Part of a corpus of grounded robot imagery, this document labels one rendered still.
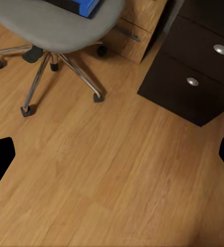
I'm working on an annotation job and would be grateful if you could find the folder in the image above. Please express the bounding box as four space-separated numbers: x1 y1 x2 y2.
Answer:
48 0 99 17

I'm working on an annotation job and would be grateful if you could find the swivel chair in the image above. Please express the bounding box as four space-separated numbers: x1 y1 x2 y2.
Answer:
0 0 126 117

